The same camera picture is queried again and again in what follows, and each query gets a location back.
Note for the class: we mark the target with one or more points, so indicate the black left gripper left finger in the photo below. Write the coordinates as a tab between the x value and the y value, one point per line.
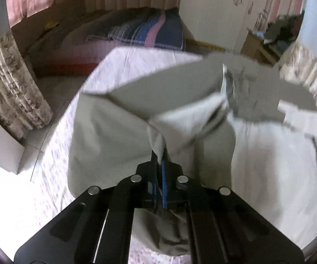
96	227

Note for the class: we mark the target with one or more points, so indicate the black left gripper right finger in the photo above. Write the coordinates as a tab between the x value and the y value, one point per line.
222	227

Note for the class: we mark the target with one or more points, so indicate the khaki and white garment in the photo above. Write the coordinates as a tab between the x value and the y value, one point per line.
158	115

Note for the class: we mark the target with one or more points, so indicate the dark clothes pile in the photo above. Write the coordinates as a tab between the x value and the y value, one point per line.
284	29

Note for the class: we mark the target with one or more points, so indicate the pink floral bed sheet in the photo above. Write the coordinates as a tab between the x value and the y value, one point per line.
51	170

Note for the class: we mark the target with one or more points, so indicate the white box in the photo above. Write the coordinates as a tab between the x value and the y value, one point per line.
2	145

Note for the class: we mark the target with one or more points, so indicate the wooden side table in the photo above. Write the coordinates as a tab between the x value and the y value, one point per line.
255	49

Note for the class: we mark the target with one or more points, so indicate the blue pink striped blanket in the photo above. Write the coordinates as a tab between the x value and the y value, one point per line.
149	27

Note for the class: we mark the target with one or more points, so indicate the white wardrobe with stickers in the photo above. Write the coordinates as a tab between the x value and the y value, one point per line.
222	23

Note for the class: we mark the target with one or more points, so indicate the brown wooden headboard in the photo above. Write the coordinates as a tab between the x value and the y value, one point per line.
30	29

